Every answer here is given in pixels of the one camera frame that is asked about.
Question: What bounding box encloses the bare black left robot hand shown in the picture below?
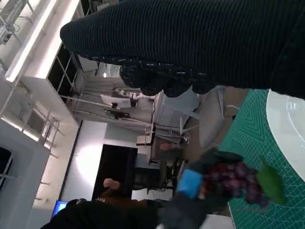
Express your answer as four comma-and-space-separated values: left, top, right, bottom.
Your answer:
176, 147, 244, 200

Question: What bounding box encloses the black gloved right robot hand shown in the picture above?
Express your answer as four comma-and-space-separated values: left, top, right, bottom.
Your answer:
59, 0, 305, 101

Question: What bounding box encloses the purple toy grape bunch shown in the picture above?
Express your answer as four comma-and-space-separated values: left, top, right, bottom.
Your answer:
202, 156, 287, 208

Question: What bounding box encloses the white plate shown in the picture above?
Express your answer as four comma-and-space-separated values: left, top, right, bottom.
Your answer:
265, 88, 305, 179

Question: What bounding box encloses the green cutting mat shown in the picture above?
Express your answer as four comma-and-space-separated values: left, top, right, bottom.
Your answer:
217, 89, 305, 229

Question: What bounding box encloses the black screen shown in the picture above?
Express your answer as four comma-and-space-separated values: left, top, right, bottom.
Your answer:
91, 144, 139, 201

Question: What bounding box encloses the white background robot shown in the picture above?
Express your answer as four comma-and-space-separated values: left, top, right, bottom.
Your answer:
112, 86, 158, 102

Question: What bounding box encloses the person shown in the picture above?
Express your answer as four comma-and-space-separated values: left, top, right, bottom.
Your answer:
40, 178, 161, 229

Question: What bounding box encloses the laptop with blue screen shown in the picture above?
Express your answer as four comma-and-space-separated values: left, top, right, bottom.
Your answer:
52, 199, 69, 217

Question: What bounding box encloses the grey chair with white frame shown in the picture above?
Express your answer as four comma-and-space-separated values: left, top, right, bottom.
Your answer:
163, 85, 240, 146

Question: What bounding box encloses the dark window with white frame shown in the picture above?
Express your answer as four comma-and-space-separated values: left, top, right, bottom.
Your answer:
46, 42, 80, 96

